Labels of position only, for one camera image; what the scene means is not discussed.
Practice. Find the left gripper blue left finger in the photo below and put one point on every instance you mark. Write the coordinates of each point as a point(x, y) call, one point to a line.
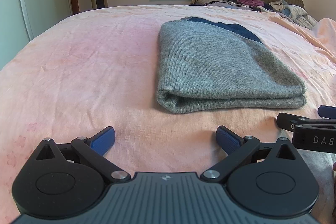
point(92, 150)

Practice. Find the magenta garment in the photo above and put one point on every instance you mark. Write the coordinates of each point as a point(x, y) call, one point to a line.
point(253, 3)

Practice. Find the right hand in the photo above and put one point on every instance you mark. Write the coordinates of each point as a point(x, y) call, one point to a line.
point(334, 169)

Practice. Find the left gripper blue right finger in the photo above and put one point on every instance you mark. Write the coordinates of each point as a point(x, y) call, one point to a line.
point(239, 150)

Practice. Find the grey navy knit sweater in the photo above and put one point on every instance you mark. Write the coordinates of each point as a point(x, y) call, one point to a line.
point(205, 65)

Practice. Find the pink bed sheet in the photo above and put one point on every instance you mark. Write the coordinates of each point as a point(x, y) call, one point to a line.
point(98, 68)

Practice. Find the white patterned crumpled garment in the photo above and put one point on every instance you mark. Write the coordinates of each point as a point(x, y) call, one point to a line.
point(294, 13)

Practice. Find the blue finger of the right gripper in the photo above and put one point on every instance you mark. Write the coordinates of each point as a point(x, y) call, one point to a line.
point(327, 111)

